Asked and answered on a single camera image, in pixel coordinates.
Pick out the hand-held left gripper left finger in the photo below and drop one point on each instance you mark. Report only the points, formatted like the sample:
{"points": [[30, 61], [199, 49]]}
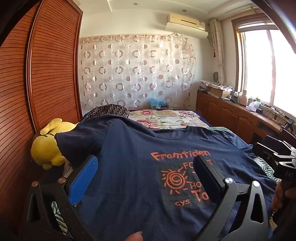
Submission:
{"points": [[84, 178]]}

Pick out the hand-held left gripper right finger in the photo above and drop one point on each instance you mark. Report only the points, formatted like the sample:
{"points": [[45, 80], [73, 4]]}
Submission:
{"points": [[205, 178]]}

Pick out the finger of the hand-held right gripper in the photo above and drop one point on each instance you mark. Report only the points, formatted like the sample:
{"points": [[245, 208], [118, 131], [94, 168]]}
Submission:
{"points": [[266, 151], [274, 141]]}

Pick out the dark navy towel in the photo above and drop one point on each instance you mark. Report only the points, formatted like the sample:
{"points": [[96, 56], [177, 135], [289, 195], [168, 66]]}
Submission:
{"points": [[138, 173]]}

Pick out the person's right hand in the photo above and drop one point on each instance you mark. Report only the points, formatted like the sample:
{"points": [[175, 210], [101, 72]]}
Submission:
{"points": [[278, 197]]}

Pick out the person's left hand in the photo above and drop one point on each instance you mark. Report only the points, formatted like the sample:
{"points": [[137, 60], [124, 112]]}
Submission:
{"points": [[135, 236]]}

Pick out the small black tripod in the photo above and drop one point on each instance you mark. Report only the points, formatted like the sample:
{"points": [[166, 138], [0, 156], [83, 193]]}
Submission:
{"points": [[288, 125]]}

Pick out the pink tissue pack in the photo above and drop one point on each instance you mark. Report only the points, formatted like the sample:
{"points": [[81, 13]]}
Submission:
{"points": [[251, 107]]}

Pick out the white bottle green cap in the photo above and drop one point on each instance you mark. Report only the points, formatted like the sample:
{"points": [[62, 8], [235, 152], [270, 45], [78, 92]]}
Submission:
{"points": [[257, 103]]}

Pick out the leaf print bed sheet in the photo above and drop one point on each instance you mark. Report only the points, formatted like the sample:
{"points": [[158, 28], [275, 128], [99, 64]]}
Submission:
{"points": [[57, 217]]}

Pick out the yellow plush toy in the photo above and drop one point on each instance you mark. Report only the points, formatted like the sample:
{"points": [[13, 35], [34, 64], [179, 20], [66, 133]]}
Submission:
{"points": [[44, 148]]}

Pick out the low wooden cabinet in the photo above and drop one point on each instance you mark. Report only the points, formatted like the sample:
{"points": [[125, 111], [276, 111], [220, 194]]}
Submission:
{"points": [[222, 111]]}

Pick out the floral blanket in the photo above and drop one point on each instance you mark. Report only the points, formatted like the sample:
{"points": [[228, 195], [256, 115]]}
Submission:
{"points": [[166, 120]]}

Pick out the wooden framed window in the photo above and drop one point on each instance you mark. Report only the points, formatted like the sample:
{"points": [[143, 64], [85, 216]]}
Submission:
{"points": [[261, 69]]}

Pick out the cardboard box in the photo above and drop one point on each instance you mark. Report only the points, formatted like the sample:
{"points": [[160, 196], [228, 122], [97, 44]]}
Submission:
{"points": [[219, 92]]}

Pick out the blue plastic bag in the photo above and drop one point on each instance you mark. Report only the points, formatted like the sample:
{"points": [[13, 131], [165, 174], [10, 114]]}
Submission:
{"points": [[157, 102]]}

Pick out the beige window curtain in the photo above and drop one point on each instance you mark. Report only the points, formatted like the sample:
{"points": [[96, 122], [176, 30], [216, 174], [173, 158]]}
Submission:
{"points": [[217, 46]]}

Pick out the grey roller blind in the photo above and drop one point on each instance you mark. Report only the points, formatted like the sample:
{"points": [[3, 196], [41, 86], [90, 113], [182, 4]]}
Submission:
{"points": [[256, 27]]}

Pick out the wooden slatted wardrobe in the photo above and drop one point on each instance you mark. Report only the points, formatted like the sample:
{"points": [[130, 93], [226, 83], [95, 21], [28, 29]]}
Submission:
{"points": [[46, 69]]}

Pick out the sheer circle-patterned curtain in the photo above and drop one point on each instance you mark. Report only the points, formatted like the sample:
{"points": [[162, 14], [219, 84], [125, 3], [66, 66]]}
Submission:
{"points": [[138, 69]]}

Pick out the wall air conditioner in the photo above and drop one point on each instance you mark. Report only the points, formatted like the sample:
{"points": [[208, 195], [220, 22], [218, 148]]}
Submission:
{"points": [[185, 22]]}

